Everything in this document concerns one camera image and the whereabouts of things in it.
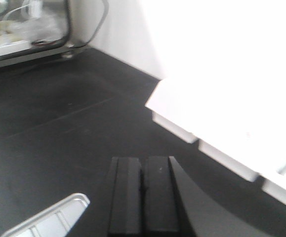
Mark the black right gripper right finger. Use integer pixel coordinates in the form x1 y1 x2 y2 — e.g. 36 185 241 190
144 156 180 234

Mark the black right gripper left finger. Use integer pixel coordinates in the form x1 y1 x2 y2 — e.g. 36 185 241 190
108 158 142 235

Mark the silver metal tray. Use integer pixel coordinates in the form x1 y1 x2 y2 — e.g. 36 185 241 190
2 193 90 237

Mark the white storage bin middle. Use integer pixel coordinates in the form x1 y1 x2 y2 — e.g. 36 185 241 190
198 140 259 182

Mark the white storage bin left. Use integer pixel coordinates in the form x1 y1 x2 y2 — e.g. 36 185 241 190
144 78 286 176

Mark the glass-door cabinet with black frame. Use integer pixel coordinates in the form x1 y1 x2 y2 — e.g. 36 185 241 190
0 0 71 68

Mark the black power cable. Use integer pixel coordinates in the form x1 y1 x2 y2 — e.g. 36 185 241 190
72 0 110 49

